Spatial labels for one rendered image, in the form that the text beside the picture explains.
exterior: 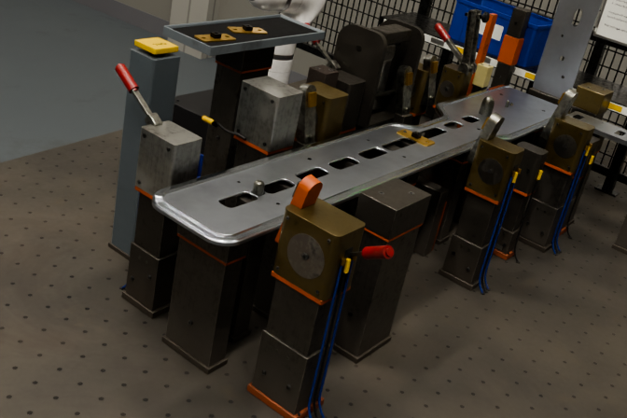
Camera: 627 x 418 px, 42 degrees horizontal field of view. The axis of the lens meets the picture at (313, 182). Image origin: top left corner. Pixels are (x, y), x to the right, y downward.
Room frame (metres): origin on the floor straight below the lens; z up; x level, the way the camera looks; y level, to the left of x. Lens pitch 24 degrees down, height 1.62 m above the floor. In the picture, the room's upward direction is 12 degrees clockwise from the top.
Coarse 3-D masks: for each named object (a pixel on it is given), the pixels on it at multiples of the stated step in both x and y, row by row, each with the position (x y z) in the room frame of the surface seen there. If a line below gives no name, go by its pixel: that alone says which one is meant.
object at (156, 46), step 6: (138, 42) 1.49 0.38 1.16; (144, 42) 1.49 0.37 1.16; (150, 42) 1.50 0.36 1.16; (156, 42) 1.50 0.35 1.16; (162, 42) 1.51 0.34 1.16; (168, 42) 1.52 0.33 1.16; (144, 48) 1.48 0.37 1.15; (150, 48) 1.47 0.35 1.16; (156, 48) 1.47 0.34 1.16; (162, 48) 1.48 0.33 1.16; (168, 48) 1.49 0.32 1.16; (174, 48) 1.50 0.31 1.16; (156, 54) 1.46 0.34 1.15
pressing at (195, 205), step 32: (480, 96) 2.15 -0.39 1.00; (512, 96) 2.22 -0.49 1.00; (384, 128) 1.74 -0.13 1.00; (416, 128) 1.79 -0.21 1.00; (448, 128) 1.84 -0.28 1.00; (480, 128) 1.89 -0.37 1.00; (512, 128) 1.94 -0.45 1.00; (256, 160) 1.41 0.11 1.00; (288, 160) 1.45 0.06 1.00; (320, 160) 1.48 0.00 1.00; (384, 160) 1.55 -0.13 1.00; (416, 160) 1.59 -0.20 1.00; (160, 192) 1.20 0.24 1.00; (192, 192) 1.23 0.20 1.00; (224, 192) 1.26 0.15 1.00; (288, 192) 1.31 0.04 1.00; (320, 192) 1.34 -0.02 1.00; (352, 192) 1.37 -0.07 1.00; (192, 224) 1.13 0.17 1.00; (224, 224) 1.14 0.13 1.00; (256, 224) 1.17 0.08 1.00
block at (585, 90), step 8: (584, 88) 2.24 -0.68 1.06; (592, 88) 2.26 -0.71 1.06; (600, 88) 2.28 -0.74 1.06; (584, 96) 2.24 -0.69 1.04; (592, 96) 2.23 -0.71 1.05; (600, 96) 2.22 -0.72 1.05; (608, 96) 2.25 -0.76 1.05; (576, 104) 2.25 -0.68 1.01; (584, 104) 2.23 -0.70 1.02; (592, 104) 2.22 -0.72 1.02; (600, 104) 2.21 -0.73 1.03; (608, 104) 2.27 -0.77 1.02; (584, 112) 2.24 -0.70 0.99; (592, 112) 2.22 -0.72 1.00; (600, 112) 2.23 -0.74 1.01
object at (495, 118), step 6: (492, 114) 1.69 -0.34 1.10; (498, 114) 1.69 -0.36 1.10; (486, 120) 1.69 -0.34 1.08; (492, 120) 1.68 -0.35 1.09; (498, 120) 1.67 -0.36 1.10; (486, 126) 1.68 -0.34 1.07; (492, 126) 1.68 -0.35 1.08; (498, 126) 1.69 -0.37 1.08; (486, 132) 1.68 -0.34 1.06; (492, 132) 1.68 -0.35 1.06; (486, 138) 1.68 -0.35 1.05; (492, 138) 1.70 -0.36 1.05; (474, 150) 1.69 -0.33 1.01; (468, 156) 1.69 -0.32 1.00
